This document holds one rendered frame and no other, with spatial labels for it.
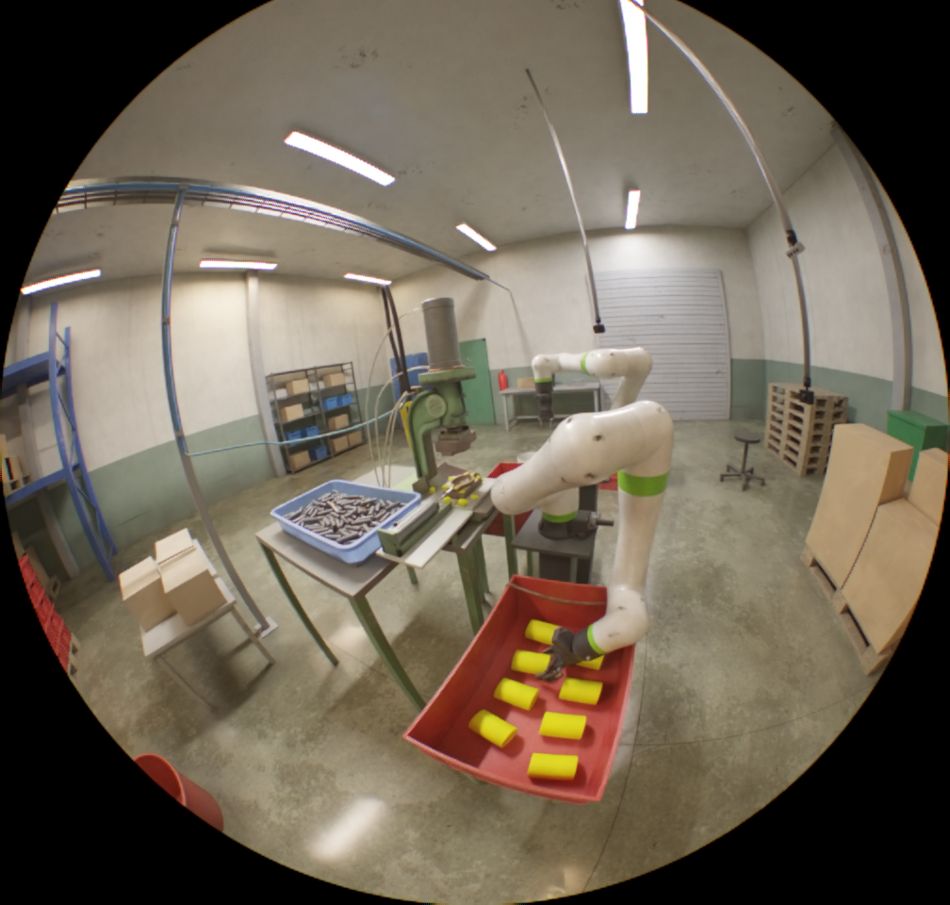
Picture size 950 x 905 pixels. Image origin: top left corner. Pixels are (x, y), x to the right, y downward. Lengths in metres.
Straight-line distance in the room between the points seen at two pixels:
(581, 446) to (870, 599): 2.16
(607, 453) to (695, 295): 6.35
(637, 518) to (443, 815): 1.38
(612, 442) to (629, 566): 0.35
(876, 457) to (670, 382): 5.03
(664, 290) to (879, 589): 5.93
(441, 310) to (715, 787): 2.24
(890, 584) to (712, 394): 5.53
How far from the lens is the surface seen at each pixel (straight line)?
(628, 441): 0.50
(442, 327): 1.03
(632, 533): 0.67
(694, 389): 6.62
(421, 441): 1.17
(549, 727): 0.84
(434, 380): 0.99
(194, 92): 3.35
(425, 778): 1.56
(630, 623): 0.71
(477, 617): 1.17
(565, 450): 0.46
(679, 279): 6.70
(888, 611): 2.24
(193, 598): 1.81
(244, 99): 3.35
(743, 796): 1.74
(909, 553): 2.13
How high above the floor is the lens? 1.49
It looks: 13 degrees down
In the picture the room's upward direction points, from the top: 7 degrees counter-clockwise
